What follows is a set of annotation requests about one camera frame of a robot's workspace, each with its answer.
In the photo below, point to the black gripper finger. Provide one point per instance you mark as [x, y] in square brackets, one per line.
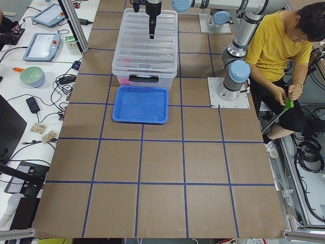
[152, 26]

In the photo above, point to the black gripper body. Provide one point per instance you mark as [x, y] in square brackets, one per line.
[152, 10]

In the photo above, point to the clear plastic box lid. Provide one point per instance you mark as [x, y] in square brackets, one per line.
[134, 43]

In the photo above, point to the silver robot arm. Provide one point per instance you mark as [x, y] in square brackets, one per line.
[217, 18]
[214, 36]

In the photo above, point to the clear plastic storage box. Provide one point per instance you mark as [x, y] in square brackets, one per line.
[140, 74]

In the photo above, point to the black power adapter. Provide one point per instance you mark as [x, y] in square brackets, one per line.
[85, 21]

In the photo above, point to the blue plastic tray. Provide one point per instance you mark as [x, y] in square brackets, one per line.
[136, 104]

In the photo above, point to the green milk carton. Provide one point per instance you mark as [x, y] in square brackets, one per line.
[71, 42]

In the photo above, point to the teach pendant tablet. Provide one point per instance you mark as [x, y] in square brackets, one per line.
[50, 16]
[43, 47]

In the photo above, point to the green blue bowl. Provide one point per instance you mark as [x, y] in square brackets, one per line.
[33, 76]

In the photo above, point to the person in yellow shirt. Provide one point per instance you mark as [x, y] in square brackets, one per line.
[278, 56]

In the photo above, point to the toy carrot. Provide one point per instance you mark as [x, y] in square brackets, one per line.
[18, 69]

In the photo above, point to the black phone on desk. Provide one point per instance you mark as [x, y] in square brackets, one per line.
[33, 105]

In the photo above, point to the snack bag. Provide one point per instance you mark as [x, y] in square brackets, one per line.
[38, 128]
[49, 136]

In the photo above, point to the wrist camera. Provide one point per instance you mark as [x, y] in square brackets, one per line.
[136, 5]

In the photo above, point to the black box latch handle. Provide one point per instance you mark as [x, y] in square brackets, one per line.
[141, 79]

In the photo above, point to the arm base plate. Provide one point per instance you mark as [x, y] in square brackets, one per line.
[220, 97]
[225, 30]

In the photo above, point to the aluminium frame post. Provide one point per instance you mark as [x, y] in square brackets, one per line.
[74, 24]

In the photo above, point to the green handled grabber tool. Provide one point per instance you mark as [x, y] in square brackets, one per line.
[288, 105]

